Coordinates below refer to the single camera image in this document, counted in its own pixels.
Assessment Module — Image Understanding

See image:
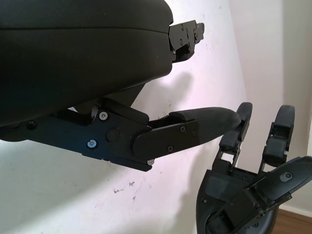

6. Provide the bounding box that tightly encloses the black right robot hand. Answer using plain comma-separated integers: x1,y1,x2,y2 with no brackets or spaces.
196,102,312,234

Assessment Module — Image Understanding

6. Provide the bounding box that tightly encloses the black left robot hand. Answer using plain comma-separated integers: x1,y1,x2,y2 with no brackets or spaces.
0,0,242,172

